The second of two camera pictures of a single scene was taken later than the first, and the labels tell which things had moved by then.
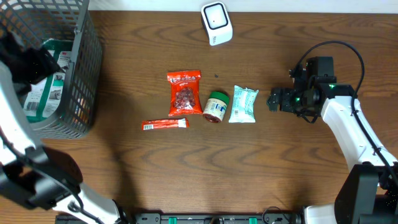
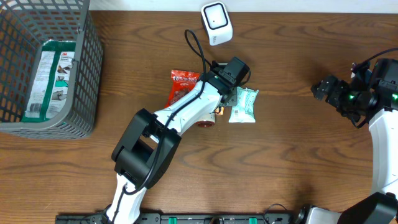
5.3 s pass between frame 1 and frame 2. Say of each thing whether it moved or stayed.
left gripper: moved
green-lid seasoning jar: moved
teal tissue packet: stayed
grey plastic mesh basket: stayed
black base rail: stayed
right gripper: moved
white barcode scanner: stayed
